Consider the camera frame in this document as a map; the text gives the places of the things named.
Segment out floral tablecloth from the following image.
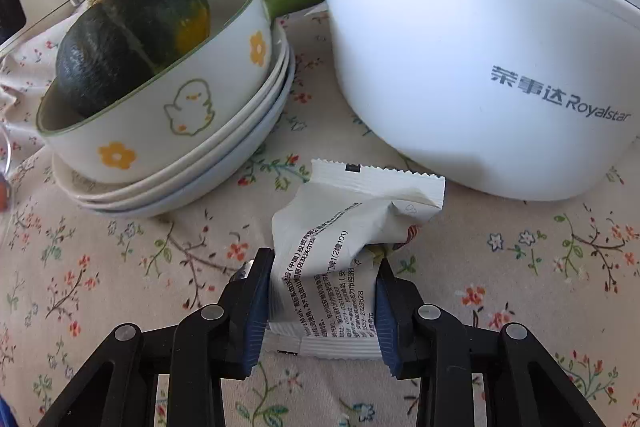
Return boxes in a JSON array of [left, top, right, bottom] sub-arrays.
[[0, 0, 640, 427]]

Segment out stack of white plates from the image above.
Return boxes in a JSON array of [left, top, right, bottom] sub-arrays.
[[51, 26, 291, 204]]

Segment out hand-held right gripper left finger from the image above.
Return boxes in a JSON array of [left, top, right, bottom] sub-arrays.
[[32, 248, 275, 427]]

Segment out white snack wrapper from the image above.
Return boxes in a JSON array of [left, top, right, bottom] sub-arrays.
[[265, 159, 447, 361]]

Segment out white ceramic plate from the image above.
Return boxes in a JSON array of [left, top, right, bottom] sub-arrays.
[[82, 69, 297, 219], [74, 54, 294, 212]]

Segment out dark green squash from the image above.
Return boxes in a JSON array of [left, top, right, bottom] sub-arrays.
[[55, 0, 212, 118]]

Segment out white electric cooking pot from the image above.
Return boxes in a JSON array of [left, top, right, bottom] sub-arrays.
[[312, 0, 640, 202]]

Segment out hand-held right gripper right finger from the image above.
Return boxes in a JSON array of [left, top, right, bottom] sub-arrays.
[[374, 257, 609, 427]]

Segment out white bowl with chick print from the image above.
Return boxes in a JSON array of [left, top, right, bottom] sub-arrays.
[[35, 0, 327, 186]]

